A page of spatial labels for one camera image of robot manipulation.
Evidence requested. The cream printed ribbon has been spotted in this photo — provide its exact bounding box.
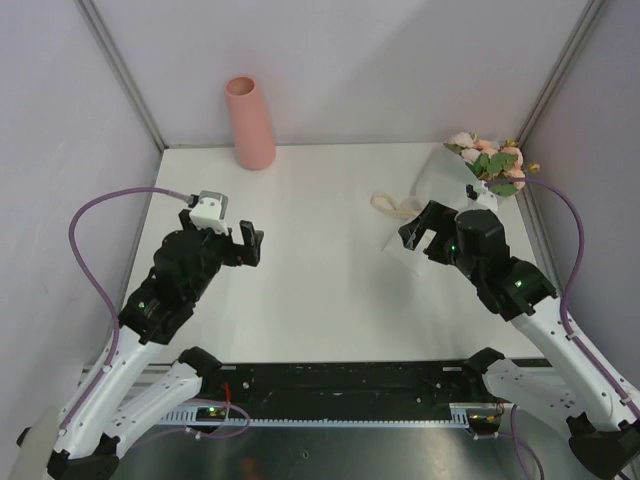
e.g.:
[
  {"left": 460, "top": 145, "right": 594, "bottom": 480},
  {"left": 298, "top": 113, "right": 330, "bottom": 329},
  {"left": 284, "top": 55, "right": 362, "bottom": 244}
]
[{"left": 370, "top": 193, "right": 423, "bottom": 220}]

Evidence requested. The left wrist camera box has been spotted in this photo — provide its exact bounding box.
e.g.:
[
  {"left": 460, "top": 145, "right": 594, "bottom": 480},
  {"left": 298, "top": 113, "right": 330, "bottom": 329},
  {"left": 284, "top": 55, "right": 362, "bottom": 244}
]
[{"left": 189, "top": 191, "right": 230, "bottom": 236}]

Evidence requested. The aluminium frame post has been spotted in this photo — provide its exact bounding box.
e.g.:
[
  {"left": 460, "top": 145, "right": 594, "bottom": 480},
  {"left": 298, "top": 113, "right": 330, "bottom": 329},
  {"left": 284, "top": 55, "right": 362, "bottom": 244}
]
[
  {"left": 74, "top": 0, "right": 166, "bottom": 153},
  {"left": 516, "top": 0, "right": 607, "bottom": 147}
]

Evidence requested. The right aluminium frame post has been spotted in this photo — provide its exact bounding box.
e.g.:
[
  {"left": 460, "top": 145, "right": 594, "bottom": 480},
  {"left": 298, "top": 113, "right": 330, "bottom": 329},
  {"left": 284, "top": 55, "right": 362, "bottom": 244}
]
[{"left": 516, "top": 0, "right": 607, "bottom": 147}]

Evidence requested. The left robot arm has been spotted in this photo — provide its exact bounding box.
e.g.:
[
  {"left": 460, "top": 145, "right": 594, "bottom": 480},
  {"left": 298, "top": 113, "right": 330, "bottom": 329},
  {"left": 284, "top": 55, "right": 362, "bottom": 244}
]
[{"left": 47, "top": 209, "right": 264, "bottom": 479}]

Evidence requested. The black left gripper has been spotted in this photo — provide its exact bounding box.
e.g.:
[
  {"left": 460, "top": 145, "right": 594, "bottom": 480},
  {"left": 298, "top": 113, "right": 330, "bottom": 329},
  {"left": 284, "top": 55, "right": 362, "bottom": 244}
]
[{"left": 180, "top": 209, "right": 262, "bottom": 302}]

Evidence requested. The left aluminium frame post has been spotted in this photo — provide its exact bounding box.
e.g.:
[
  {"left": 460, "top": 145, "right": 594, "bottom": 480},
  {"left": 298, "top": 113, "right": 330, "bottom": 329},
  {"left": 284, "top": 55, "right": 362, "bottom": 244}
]
[{"left": 74, "top": 0, "right": 166, "bottom": 153}]

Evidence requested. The white slotted cable duct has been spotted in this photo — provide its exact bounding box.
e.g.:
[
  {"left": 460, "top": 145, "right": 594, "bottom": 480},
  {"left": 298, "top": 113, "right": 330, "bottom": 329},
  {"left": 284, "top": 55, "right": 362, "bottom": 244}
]
[{"left": 157, "top": 403, "right": 506, "bottom": 429}]

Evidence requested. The pink flower bouquet white wrap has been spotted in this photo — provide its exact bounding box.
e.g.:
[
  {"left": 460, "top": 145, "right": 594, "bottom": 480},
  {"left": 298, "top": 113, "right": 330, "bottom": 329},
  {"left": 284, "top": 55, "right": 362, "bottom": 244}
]
[{"left": 382, "top": 146, "right": 536, "bottom": 278}]

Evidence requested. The pink cylindrical vase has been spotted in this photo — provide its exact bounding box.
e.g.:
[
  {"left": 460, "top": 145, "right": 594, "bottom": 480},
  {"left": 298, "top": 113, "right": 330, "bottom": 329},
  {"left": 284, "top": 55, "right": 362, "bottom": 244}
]
[{"left": 224, "top": 76, "right": 276, "bottom": 171}]

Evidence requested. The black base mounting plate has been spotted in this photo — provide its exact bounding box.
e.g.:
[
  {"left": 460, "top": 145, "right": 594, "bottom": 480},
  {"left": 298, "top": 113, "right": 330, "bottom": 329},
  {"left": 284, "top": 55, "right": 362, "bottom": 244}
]
[{"left": 197, "top": 361, "right": 496, "bottom": 418}]

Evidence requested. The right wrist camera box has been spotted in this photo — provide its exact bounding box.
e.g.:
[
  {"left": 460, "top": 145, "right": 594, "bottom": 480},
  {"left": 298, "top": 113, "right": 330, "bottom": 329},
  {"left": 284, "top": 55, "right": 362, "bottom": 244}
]
[{"left": 465, "top": 180, "right": 499, "bottom": 213}]

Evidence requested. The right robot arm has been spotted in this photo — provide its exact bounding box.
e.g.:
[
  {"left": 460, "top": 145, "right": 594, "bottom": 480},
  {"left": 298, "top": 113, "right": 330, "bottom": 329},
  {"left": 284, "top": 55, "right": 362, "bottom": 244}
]
[{"left": 398, "top": 201, "right": 639, "bottom": 479}]

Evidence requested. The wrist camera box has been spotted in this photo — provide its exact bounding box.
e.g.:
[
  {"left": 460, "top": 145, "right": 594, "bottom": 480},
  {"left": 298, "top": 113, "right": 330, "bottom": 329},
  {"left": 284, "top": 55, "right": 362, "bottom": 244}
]
[
  {"left": 465, "top": 180, "right": 499, "bottom": 213},
  {"left": 189, "top": 191, "right": 230, "bottom": 236}
]

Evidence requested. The aluminium front rail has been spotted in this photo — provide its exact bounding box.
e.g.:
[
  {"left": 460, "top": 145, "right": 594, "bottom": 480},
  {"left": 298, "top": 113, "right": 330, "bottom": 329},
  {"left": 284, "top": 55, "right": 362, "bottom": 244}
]
[{"left": 125, "top": 358, "right": 553, "bottom": 399}]

